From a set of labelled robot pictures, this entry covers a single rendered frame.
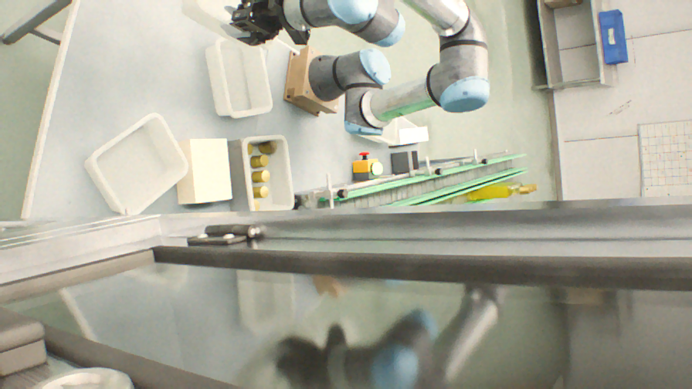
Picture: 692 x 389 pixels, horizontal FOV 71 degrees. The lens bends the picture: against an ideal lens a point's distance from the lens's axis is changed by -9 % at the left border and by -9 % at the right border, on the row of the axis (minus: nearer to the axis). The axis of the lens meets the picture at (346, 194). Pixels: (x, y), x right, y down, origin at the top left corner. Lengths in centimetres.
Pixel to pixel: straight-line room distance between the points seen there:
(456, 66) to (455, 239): 93
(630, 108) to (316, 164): 579
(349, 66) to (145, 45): 59
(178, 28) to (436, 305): 134
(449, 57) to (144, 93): 75
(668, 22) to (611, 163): 185
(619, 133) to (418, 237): 691
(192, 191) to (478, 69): 75
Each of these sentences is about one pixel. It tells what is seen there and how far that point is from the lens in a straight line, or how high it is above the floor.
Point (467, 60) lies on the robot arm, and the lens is 126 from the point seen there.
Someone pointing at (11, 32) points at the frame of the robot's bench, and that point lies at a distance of 200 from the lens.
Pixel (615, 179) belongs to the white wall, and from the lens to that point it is 729.
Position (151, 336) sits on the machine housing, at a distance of 24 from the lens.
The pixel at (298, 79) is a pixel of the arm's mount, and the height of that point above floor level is 80.
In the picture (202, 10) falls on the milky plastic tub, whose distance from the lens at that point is 107.
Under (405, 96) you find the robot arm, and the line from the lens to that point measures 141.
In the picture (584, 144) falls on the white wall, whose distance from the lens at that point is 733.
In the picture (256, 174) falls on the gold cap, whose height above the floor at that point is 79.
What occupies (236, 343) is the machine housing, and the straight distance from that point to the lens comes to 21.
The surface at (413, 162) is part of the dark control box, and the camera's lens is 218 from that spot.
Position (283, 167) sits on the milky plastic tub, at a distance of 158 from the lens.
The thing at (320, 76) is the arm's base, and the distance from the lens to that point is 168.
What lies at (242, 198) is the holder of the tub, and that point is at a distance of 149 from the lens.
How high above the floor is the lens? 191
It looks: 37 degrees down
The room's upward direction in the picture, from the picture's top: 87 degrees clockwise
